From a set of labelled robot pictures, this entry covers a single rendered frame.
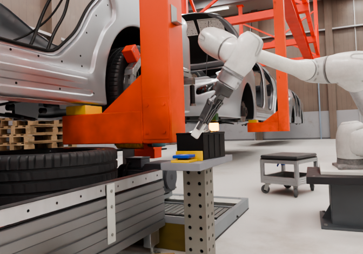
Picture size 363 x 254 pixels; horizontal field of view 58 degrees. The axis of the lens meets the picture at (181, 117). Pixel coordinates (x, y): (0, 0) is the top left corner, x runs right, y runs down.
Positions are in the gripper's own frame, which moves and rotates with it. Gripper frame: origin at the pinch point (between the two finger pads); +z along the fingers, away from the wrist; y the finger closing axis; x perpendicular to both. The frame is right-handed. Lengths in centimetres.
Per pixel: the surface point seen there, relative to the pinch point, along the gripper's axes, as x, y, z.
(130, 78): 71, 48, 9
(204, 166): -9.6, 0.6, 10.7
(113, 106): 52, 18, 20
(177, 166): -1.9, -4.2, 15.7
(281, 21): 122, 435, -133
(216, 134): -1.5, 20.1, 1.6
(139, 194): 7.7, -0.1, 38.3
